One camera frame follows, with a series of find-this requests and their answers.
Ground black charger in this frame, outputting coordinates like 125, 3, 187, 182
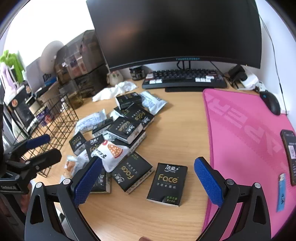
228, 64, 248, 81

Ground pizza print snack packet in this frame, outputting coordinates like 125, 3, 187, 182
91, 139, 130, 173

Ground crumpled white tissue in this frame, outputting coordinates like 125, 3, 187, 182
92, 81, 137, 102

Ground white printed paper sheet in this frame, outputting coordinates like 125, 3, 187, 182
25, 57, 58, 93

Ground pale pink cloth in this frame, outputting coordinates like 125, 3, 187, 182
0, 64, 20, 98

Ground small ceramic vase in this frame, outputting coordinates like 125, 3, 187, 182
109, 71, 123, 86

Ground white power strip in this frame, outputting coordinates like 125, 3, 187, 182
231, 73, 259, 90

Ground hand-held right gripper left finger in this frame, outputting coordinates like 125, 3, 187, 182
24, 156, 103, 241

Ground black curved monitor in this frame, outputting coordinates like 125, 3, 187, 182
86, 0, 263, 72

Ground pink mouse mat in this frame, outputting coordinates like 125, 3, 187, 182
202, 88, 296, 234

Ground clear glass jar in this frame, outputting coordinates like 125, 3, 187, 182
59, 81, 84, 109

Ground pile of black tissue packs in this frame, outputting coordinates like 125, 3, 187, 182
69, 91, 155, 194

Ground dark acrylic organizer cabinet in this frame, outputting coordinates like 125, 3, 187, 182
54, 30, 109, 98

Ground white wet wipes packet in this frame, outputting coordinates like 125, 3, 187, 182
74, 109, 107, 133
109, 109, 123, 120

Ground green cloth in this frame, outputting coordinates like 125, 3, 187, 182
0, 50, 25, 70

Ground black pocket tissue pack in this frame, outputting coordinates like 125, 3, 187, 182
146, 162, 188, 207

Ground dark glass jar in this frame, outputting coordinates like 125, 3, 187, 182
129, 66, 146, 81

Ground wooden desktop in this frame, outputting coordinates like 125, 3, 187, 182
30, 79, 262, 241

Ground orange snack packet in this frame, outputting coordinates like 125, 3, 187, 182
65, 154, 89, 178

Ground black wire basket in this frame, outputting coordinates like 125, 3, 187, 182
13, 91, 79, 178

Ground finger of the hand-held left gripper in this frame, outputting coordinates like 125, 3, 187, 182
17, 148, 62, 183
5, 134, 51, 160

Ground black smartphone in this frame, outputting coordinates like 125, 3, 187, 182
280, 129, 296, 187

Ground black mechanical keyboard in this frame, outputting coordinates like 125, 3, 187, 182
142, 69, 228, 90

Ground blue lighter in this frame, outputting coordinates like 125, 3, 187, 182
276, 173, 287, 212

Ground black shelf with stickers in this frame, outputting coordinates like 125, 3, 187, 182
5, 83, 37, 132

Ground black computer mouse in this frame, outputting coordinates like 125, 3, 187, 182
259, 90, 281, 115

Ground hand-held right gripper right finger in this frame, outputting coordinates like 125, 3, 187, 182
194, 157, 272, 241

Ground white snack packet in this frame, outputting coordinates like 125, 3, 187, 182
140, 91, 167, 115

